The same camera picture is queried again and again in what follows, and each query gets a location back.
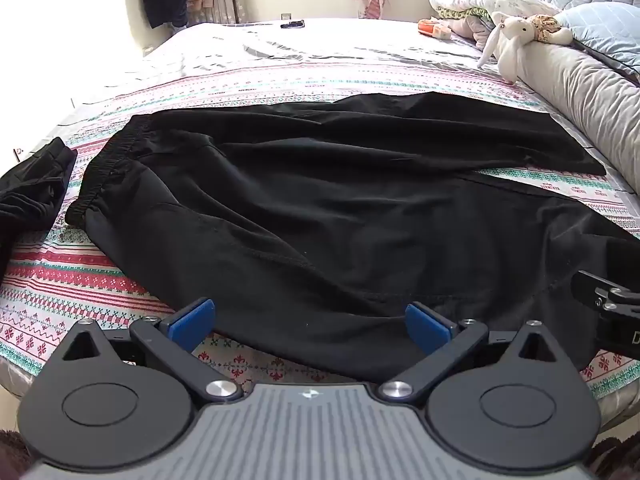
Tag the green floral folded blanket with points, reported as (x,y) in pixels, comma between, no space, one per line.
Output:
(462,14)

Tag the light blue pillow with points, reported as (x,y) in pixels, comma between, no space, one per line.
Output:
(605,27)

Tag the pink green patterned bed sheet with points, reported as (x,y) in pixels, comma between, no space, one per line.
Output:
(60,280)

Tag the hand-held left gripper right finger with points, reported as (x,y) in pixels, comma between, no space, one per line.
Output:
(425,325)

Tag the white stuffed bunny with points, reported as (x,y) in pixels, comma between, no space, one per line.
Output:
(515,35)

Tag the grey bolster cushion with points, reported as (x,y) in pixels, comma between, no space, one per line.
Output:
(585,90)

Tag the grey plaid bed sheet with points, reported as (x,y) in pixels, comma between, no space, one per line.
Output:
(350,35)

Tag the pink folded cloth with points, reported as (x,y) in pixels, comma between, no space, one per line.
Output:
(472,27)

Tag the black crumpled garment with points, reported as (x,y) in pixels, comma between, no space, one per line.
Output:
(30,185)

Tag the black pants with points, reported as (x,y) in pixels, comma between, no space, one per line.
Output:
(325,210)

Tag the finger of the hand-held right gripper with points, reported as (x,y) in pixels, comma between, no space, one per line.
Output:
(590,287)

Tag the orange packet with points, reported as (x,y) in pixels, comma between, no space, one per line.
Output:
(434,27)

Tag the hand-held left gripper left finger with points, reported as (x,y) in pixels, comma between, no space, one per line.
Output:
(192,322)

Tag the black remote control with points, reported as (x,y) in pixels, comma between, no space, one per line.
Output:
(292,24)

